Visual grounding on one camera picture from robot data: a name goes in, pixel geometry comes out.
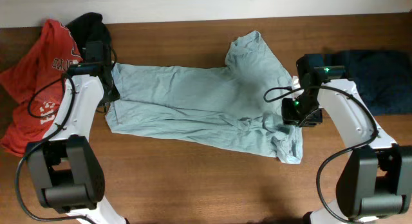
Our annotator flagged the black garment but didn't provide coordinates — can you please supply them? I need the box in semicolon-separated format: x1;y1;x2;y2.
66;12;111;58

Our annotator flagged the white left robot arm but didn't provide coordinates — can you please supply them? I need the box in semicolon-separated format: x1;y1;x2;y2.
14;63;128;223

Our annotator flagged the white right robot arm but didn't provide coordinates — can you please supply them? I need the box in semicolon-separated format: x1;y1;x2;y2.
282;64;411;224

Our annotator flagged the red printed t-shirt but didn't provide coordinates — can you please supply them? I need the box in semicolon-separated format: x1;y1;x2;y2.
1;19;82;156

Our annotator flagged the folded dark navy garment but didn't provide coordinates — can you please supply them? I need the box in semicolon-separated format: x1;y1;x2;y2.
324;50;411;116

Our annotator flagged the light grey-blue t-shirt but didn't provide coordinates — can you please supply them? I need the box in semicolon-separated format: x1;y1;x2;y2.
106;31;303;164

